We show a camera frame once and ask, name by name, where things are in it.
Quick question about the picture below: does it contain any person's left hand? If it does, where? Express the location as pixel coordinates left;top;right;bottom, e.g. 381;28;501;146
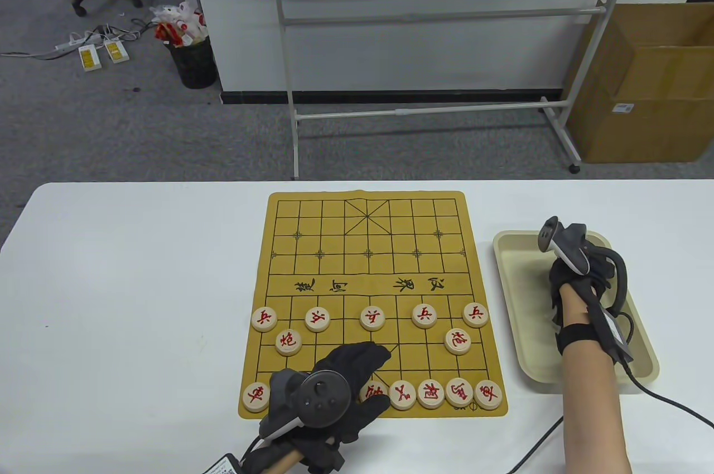
271;343;392;447

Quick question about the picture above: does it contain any person's right hand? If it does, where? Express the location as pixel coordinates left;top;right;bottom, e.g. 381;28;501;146
549;254;614;332

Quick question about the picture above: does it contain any person's right forearm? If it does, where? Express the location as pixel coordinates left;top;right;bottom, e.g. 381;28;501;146
557;283;634;474

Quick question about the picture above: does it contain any person's left forearm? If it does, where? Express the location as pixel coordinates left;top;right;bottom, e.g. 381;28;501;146
240;441;306;474

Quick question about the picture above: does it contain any yellow chess board mat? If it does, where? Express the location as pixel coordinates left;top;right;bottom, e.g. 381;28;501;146
238;191;509;419

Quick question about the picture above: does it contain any black white handheld controller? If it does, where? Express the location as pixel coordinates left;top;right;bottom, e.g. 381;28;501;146
258;368;353;439
538;216;628;310

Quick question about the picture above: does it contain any beige plastic tray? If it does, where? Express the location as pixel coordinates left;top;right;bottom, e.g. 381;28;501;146
492;230;660;394

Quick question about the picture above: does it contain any black rectangular wrist box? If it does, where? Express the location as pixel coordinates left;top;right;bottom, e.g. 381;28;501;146
588;304;635;364
204;454;244;474

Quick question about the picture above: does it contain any brown cardboard box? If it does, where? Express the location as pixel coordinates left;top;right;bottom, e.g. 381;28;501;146
562;0;714;164

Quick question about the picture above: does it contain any black trash bin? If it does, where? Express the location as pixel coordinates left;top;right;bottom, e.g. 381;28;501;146
165;35;219;90

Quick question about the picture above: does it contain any white red plastic trash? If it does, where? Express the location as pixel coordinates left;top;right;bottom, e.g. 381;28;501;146
149;2;208;48

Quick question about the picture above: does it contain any yellow white power strip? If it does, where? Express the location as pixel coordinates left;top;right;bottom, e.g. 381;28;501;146
103;38;132;65
77;43;104;73

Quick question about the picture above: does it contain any black wrist strap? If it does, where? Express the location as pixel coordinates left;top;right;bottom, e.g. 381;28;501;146
557;322;600;355

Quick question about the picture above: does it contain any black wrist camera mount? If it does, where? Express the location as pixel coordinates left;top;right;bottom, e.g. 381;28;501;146
304;441;346;473

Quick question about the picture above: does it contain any grey floor cable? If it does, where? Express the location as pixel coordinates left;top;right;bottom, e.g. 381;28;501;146
0;47;79;59

